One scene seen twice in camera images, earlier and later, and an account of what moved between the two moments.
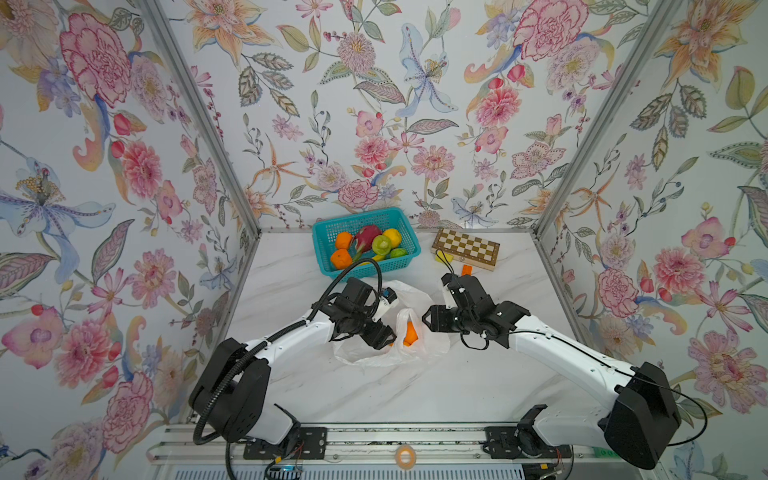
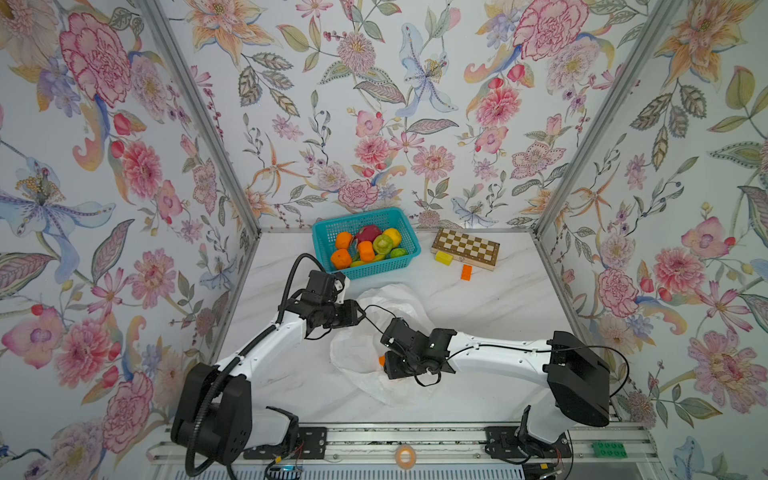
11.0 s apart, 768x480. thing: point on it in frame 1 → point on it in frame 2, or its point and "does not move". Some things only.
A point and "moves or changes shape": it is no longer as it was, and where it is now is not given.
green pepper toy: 381,244 does not move
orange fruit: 341,259 does not move
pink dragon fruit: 364,239 does not move
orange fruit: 411,335 moves or changes shape
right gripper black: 436,320 → 389,367
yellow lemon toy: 395,236 does not move
